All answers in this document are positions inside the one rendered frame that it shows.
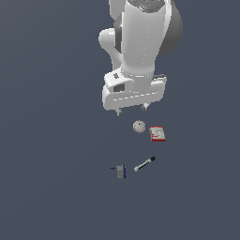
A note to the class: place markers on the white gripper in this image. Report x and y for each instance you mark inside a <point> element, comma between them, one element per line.
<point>131,93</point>

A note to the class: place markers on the white baseball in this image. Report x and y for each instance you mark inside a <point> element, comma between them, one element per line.
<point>139,126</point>

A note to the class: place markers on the red and white box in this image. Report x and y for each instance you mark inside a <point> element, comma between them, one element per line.
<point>157,134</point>

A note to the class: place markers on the black and white marker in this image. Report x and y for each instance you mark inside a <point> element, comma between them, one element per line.
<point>144,163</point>

